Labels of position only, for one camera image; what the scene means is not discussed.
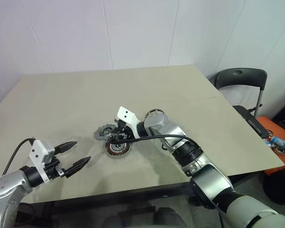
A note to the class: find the black flat device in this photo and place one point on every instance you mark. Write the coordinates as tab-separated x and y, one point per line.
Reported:
256	126

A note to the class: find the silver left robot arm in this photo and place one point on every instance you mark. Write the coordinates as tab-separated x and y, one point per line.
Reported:
2	187

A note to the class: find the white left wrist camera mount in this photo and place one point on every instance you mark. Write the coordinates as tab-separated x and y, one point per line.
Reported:
38	154

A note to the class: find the black bin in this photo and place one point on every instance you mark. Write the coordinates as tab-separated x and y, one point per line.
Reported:
275	187

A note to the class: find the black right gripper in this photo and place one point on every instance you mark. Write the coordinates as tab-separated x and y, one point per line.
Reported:
126	134

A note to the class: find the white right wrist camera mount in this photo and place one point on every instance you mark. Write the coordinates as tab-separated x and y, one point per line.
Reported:
124	115

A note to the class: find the black table frame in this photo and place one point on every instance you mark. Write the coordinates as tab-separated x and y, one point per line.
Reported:
109	197

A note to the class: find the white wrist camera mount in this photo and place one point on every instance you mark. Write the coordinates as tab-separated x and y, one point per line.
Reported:
124	115
38	154

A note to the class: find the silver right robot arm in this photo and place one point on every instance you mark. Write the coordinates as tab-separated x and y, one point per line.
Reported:
209	175

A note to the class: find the motor housing with copper windings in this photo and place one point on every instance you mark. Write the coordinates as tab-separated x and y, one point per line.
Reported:
116	152

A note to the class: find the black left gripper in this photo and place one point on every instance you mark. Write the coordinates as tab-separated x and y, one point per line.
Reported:
52	169

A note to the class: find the blue and white packet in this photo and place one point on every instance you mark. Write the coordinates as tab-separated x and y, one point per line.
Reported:
279	141

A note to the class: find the grey notched motor lid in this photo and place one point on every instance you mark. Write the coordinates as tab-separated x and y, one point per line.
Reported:
101	133

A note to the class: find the dark grey folding chair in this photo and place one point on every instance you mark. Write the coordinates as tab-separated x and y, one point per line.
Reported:
240	76

